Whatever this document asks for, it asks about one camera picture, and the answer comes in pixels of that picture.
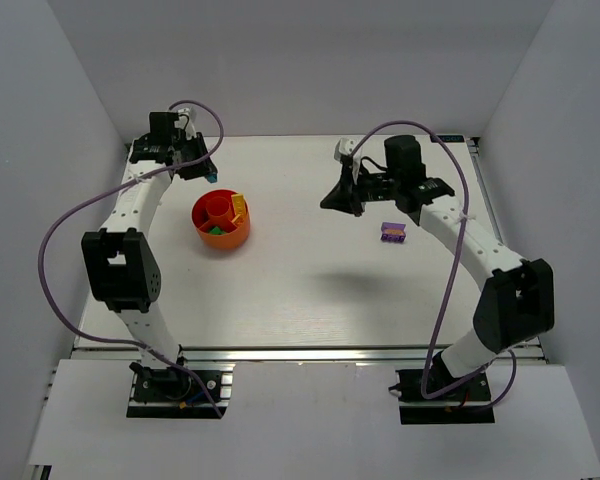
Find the right blue corner label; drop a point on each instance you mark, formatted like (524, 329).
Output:
(448, 138)

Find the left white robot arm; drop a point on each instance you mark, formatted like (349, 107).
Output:
(122, 270)

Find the aluminium table front rail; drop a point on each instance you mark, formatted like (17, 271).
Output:
(527, 353)

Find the orange round divided container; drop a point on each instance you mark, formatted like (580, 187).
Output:
(215, 209)

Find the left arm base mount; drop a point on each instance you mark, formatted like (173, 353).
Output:
(167, 394)

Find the long yellow lego plate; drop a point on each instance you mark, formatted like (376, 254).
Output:
(239, 205)

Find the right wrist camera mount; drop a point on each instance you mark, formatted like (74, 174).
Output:
(346, 154)

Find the green lego brick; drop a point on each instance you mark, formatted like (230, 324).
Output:
(216, 231)

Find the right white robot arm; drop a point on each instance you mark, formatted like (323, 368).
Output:
(516, 301)

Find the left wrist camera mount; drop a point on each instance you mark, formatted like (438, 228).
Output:
(186, 121)

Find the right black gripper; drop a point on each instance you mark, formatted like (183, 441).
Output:
(356, 189)

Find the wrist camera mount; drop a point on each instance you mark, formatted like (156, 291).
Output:
(346, 154)
(186, 121)

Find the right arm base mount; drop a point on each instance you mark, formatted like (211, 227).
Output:
(470, 404)

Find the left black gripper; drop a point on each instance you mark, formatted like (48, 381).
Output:
(200, 160)

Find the purple lego plate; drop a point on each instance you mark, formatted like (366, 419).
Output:
(393, 232)

